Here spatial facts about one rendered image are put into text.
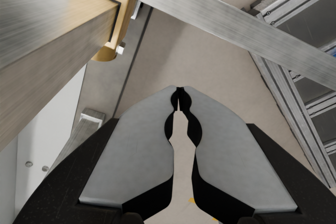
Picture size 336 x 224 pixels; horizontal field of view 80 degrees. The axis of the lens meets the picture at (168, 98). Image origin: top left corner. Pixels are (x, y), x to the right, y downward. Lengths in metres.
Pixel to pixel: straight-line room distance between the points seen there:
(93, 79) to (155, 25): 0.71
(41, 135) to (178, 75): 0.75
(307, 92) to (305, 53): 0.91
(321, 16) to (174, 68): 0.68
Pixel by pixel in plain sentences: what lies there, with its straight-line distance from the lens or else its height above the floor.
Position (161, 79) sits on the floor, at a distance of 1.18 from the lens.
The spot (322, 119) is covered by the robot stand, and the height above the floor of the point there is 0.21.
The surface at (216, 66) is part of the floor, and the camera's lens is 1.17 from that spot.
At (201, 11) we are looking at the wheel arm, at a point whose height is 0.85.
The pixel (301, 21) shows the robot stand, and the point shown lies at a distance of 1.00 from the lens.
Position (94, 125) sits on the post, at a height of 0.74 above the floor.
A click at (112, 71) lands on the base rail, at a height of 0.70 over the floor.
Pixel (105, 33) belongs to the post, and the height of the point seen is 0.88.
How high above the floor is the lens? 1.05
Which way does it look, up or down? 59 degrees down
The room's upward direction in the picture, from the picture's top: 178 degrees counter-clockwise
